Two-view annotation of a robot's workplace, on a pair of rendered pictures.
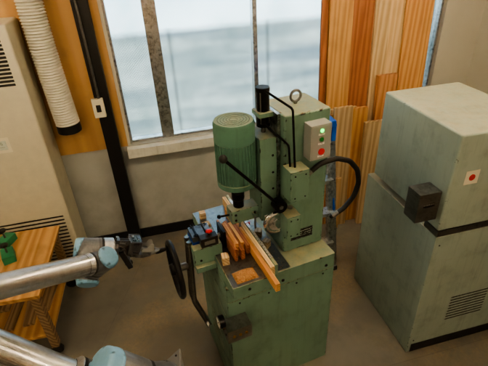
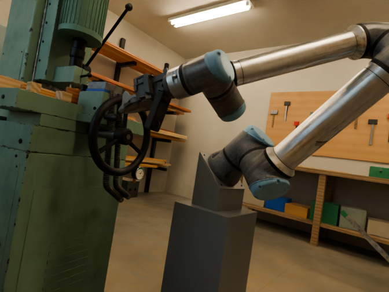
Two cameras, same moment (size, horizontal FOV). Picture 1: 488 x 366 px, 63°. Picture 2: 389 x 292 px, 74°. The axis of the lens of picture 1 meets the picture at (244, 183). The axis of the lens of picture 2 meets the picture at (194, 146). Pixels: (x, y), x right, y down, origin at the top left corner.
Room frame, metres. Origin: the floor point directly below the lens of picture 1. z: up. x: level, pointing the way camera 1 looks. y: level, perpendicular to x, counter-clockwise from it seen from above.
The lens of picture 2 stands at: (1.81, 1.22, 0.78)
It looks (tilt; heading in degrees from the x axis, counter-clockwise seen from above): 2 degrees up; 230
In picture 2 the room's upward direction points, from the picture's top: 9 degrees clockwise
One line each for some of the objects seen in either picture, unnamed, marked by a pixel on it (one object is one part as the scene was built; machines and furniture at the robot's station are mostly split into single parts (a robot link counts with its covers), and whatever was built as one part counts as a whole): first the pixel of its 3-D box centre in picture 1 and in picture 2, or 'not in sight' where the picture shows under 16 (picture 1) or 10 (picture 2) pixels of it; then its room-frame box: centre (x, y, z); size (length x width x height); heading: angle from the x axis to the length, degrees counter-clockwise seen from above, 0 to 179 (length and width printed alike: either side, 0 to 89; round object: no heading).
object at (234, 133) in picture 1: (235, 152); (85, 5); (1.54, 0.03, 1.35); 0.18 x 0.18 x 0.31
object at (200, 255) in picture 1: (203, 245); (103, 107); (1.46, 0.20, 0.91); 0.15 x 0.14 x 0.09; 21
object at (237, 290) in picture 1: (221, 247); (87, 117); (1.49, 0.12, 0.87); 0.61 x 0.30 x 0.06; 21
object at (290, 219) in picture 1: (289, 222); not in sight; (1.46, -0.20, 1.02); 0.09 x 0.07 x 0.12; 21
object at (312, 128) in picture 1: (317, 139); not in sight; (1.53, -0.32, 1.40); 0.10 x 0.06 x 0.16; 111
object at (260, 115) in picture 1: (263, 106); not in sight; (1.59, -0.10, 1.54); 0.08 x 0.08 x 0.17; 21
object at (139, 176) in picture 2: (221, 322); (136, 174); (1.22, 0.13, 0.65); 0.06 x 0.04 x 0.08; 21
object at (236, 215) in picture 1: (242, 212); (70, 78); (1.55, 0.01, 1.03); 0.14 x 0.07 x 0.09; 111
